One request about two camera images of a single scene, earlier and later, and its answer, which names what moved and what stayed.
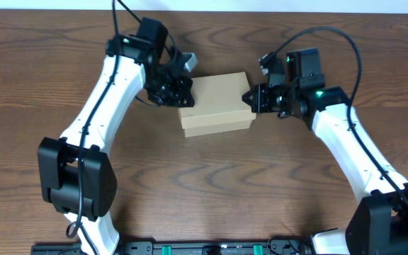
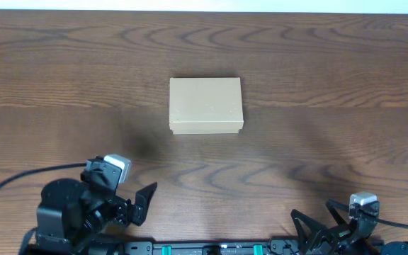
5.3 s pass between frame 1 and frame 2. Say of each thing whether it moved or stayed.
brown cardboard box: moved
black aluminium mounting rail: stayed
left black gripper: moved
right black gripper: moved
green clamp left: stayed
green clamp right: stayed
